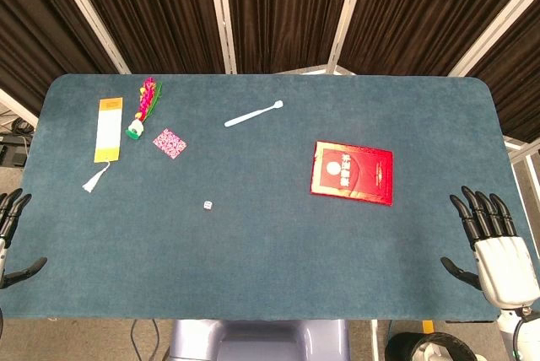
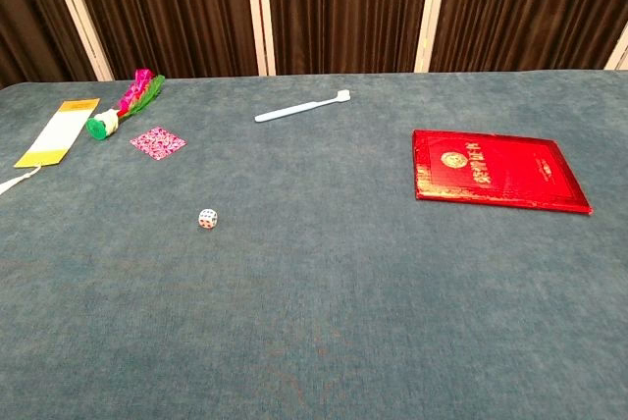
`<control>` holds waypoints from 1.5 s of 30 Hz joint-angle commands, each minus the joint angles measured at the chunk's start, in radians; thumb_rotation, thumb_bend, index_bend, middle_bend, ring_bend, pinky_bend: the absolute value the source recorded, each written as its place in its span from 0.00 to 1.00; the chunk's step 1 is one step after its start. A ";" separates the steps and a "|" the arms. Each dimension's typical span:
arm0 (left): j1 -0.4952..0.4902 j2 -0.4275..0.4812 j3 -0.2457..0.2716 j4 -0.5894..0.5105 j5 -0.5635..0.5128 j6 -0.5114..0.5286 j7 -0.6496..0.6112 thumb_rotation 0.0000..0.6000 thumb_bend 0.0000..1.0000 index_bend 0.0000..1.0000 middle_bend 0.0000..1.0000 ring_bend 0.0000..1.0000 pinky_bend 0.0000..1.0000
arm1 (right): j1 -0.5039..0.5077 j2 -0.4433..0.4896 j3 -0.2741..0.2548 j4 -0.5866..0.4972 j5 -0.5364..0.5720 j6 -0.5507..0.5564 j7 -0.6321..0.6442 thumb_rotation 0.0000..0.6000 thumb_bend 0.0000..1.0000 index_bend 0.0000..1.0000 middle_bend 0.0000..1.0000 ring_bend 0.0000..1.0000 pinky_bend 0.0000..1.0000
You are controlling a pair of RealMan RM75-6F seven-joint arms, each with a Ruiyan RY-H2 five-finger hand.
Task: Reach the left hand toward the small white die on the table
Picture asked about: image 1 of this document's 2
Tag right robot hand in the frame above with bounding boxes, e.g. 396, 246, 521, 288
440, 186, 540, 308

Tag lavender robot base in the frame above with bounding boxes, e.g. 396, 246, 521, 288
167, 319, 351, 361

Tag black waste bin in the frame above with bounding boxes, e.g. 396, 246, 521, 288
384, 331, 459, 361

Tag dark brown curtain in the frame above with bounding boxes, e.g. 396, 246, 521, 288
0, 0, 540, 143

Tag blue felt table cover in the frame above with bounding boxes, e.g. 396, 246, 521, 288
0, 73, 533, 322

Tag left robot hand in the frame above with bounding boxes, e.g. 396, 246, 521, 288
0, 187, 48, 290

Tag red gold booklet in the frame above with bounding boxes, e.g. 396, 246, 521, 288
310, 140, 394, 207

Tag black cable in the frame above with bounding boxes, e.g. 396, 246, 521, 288
129, 319, 160, 358

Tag yellow white tasselled bookmark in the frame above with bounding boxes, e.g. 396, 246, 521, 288
81, 97, 124, 193

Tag white plastic spoon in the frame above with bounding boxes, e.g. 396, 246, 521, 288
224, 100, 284, 128

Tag white partition frame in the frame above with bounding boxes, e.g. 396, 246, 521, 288
205, 0, 237, 74

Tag pink patterned square card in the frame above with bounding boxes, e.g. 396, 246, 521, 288
152, 127, 188, 159

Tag colourful feather shuttlecock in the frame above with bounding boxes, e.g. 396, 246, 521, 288
126, 77, 164, 141

